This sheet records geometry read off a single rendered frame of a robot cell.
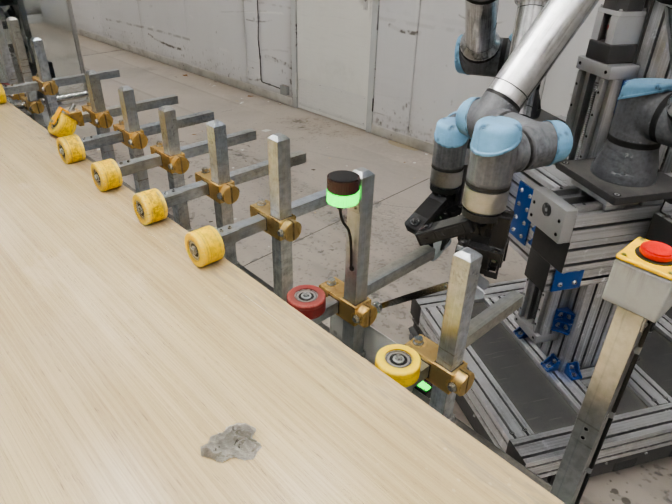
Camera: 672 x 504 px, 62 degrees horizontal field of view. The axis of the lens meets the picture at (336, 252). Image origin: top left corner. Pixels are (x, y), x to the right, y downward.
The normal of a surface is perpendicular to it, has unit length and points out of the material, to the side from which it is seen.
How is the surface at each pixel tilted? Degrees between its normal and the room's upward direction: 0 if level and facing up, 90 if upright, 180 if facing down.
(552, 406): 0
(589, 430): 90
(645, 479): 0
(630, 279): 90
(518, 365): 0
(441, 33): 90
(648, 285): 90
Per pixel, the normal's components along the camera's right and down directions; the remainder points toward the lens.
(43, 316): 0.03, -0.85
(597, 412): -0.73, 0.34
